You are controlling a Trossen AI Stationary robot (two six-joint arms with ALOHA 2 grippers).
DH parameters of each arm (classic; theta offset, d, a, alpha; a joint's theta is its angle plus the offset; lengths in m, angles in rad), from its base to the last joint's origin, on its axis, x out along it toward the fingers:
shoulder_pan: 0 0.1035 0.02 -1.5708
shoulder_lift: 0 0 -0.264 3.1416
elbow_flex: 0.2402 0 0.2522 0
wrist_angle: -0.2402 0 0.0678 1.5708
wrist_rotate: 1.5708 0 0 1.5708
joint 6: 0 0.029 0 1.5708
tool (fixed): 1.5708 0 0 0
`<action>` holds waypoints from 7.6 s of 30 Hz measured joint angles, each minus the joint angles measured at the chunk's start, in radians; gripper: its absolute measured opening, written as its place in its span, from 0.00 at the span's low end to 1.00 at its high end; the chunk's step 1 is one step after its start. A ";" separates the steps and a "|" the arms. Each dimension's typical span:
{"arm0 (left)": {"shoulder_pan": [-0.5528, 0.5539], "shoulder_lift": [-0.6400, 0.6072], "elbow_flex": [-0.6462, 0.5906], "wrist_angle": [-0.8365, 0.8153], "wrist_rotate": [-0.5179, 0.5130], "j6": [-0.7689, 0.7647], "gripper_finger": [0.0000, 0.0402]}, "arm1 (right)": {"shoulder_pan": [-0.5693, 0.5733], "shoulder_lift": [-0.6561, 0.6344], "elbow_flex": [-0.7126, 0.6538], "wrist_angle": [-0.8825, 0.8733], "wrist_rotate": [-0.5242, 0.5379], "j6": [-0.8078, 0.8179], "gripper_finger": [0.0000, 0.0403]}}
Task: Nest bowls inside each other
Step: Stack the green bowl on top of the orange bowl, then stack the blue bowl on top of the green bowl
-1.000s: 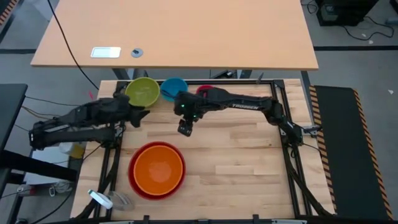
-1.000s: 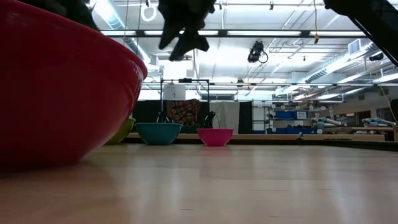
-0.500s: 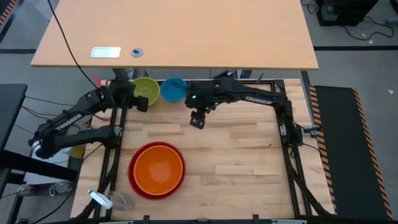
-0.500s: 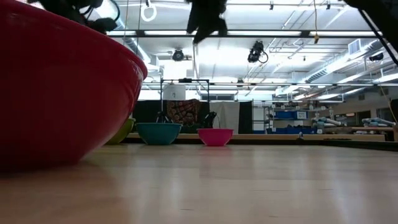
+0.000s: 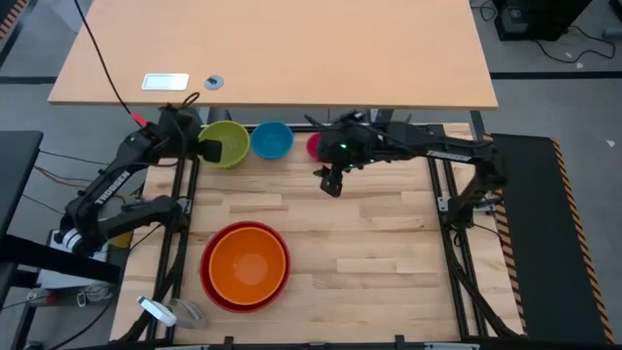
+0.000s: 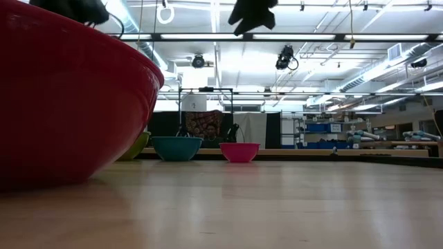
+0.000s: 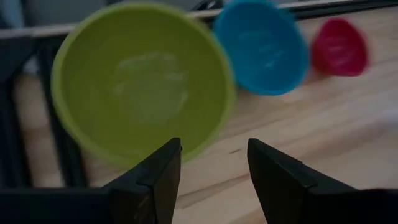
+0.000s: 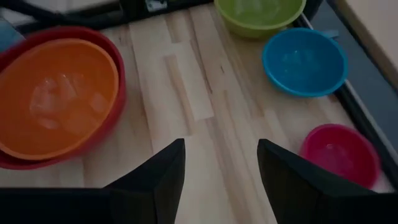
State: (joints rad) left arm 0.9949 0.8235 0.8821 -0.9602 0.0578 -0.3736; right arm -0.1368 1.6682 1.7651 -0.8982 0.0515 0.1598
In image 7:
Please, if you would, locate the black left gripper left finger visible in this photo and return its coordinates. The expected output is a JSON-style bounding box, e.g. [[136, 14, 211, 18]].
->
[[102, 137, 183, 224]]

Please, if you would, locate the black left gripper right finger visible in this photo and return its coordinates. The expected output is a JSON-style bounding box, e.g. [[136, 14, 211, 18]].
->
[[247, 138, 358, 224]]

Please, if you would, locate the green plastic bowl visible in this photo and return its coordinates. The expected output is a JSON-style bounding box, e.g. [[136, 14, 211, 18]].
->
[[50, 2, 237, 166]]

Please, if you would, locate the blue plastic bowl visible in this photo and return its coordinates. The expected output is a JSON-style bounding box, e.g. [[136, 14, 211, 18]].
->
[[213, 0, 311, 96]]

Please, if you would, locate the red plastic bowl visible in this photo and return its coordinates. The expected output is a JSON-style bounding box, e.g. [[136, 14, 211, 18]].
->
[[310, 17, 370, 77]]

